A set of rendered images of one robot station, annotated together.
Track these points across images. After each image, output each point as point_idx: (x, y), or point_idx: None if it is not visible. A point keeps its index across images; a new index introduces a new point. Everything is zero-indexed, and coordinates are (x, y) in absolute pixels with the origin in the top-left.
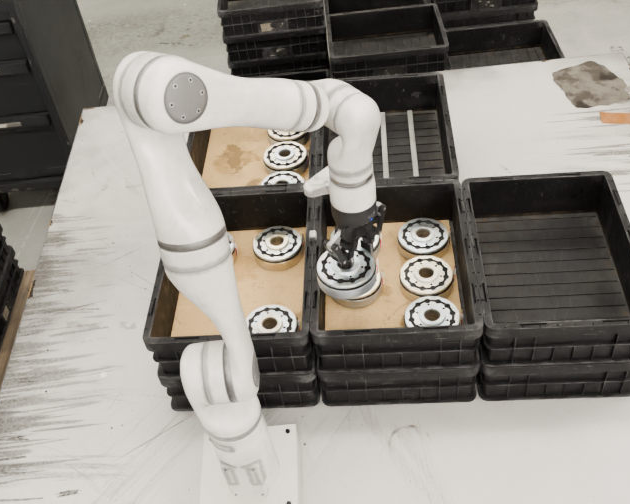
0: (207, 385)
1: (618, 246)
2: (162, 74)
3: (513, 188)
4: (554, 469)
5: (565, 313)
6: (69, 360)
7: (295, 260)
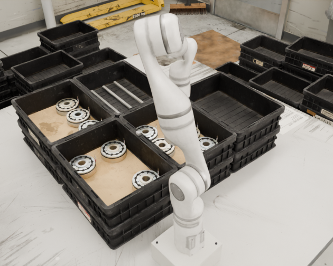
0: (197, 186)
1: (242, 95)
2: (175, 19)
3: (192, 88)
4: (276, 181)
5: (243, 124)
6: (29, 264)
7: (126, 152)
